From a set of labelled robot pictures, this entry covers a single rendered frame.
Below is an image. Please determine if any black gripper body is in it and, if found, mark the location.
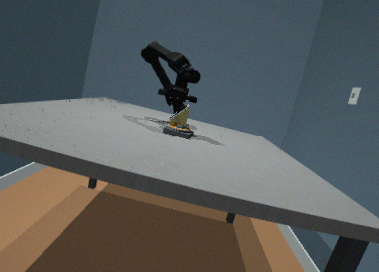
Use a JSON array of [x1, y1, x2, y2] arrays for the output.
[[158, 80, 197, 103]]

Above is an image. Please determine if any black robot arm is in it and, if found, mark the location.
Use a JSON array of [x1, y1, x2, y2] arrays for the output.
[[141, 42, 201, 106]]

